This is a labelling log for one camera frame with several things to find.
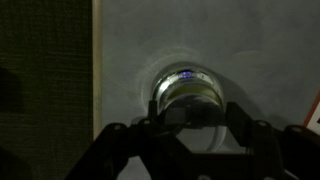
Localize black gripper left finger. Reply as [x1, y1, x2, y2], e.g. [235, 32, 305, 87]
[65, 100, 190, 180]

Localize silver candle container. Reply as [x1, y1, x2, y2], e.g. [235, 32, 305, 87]
[151, 63, 226, 129]

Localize dark grey sofa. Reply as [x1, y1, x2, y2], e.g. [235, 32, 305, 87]
[0, 0, 93, 180]

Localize grey coffee table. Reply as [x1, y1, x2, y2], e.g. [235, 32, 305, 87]
[93, 0, 320, 130]

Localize top black orange-spined book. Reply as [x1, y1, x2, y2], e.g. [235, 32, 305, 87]
[304, 97, 320, 135]

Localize round silver lid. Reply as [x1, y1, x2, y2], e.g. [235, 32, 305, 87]
[176, 126, 227, 152]

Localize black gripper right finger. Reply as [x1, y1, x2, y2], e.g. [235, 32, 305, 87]
[194, 102, 320, 180]

